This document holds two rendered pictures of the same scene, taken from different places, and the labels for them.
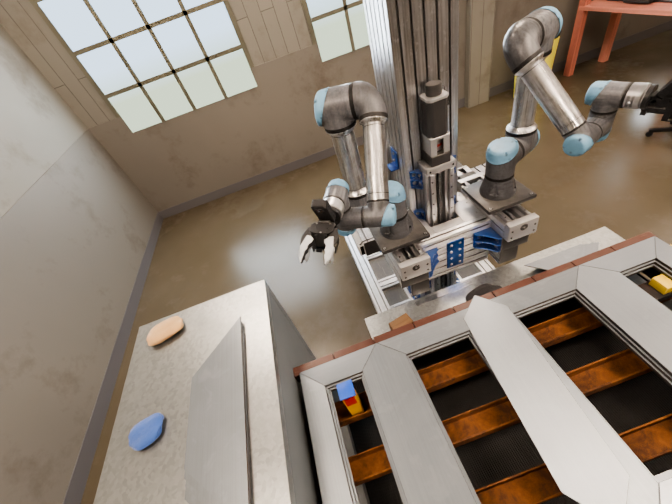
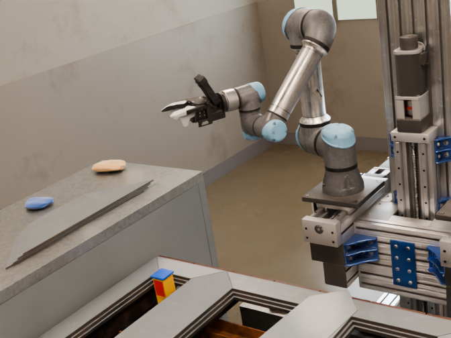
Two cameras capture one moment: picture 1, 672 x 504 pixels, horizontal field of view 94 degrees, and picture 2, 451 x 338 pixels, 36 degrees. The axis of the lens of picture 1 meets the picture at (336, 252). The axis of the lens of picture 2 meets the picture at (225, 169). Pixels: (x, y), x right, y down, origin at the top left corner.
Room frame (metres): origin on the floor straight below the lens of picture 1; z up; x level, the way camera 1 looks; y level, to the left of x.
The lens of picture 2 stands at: (-0.99, -1.48, 2.02)
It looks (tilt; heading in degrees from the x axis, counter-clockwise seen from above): 20 degrees down; 40
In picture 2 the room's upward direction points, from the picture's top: 9 degrees counter-clockwise
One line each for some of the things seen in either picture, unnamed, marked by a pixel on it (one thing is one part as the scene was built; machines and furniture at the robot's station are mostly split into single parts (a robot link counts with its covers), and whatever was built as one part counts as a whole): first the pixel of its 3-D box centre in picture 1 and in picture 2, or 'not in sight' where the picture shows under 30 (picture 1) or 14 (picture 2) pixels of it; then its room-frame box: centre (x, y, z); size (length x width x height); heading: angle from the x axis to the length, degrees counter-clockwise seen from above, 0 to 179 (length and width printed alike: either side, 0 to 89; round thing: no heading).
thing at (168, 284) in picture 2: (352, 400); (167, 300); (0.51, 0.14, 0.78); 0.05 x 0.05 x 0.19; 1
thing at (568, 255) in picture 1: (571, 261); not in sight; (0.79, -1.02, 0.70); 0.39 x 0.12 x 0.04; 91
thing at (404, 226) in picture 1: (395, 220); (341, 175); (1.06, -0.30, 1.09); 0.15 x 0.15 x 0.10
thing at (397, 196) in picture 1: (390, 199); (337, 145); (1.06, -0.29, 1.20); 0.13 x 0.12 x 0.14; 64
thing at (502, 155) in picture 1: (502, 157); not in sight; (1.06, -0.80, 1.20); 0.13 x 0.12 x 0.14; 116
